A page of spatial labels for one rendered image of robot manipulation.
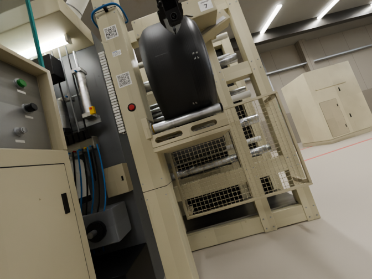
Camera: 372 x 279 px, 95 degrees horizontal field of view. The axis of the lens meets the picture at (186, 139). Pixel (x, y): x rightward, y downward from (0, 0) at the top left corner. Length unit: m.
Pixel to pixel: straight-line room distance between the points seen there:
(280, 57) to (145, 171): 8.72
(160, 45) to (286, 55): 8.79
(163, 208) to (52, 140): 0.57
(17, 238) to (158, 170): 0.52
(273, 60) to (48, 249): 8.93
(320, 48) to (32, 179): 10.44
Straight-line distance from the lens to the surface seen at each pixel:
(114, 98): 1.03
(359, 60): 11.43
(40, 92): 0.99
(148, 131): 0.78
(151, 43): 0.83
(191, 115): 0.80
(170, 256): 0.99
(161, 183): 0.89
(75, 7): 1.89
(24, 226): 0.70
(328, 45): 10.81
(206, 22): 1.54
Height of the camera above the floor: 0.71
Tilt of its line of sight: 6 degrees up
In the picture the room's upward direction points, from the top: 17 degrees counter-clockwise
